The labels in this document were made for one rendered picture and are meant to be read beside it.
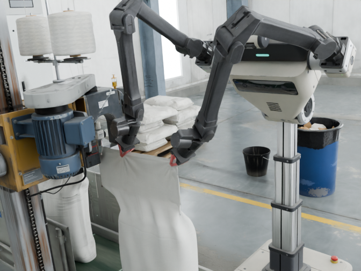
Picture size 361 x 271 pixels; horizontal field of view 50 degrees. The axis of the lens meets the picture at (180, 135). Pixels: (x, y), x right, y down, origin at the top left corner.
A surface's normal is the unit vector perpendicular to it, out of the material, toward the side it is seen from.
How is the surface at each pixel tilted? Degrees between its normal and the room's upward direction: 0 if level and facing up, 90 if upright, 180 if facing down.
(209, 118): 111
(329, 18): 90
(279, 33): 120
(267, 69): 40
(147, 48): 90
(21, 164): 90
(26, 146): 90
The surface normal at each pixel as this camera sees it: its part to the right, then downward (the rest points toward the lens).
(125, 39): 0.64, 0.48
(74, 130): -0.25, 0.29
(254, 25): 0.41, 0.71
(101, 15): 0.78, 0.12
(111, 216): -0.62, 0.26
